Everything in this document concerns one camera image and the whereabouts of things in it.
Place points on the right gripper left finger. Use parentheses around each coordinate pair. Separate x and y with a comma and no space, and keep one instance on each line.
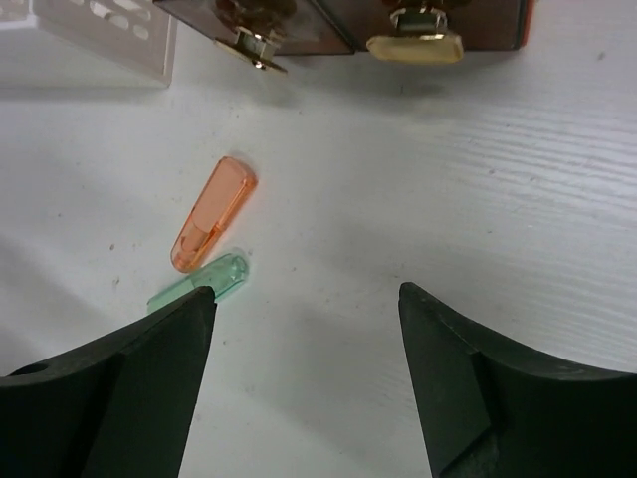
(119,406)

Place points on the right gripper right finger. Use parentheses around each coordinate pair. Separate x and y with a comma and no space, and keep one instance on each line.
(492,407)

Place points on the green highlighter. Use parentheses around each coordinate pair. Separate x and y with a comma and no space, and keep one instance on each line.
(224,274)

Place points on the orange highlighter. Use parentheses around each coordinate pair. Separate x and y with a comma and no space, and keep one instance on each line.
(226,191)

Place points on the teal orange drawer box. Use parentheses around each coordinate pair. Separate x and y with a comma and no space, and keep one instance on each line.
(435,32)

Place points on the white file organizer rack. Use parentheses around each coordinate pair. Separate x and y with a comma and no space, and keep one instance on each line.
(93,44)

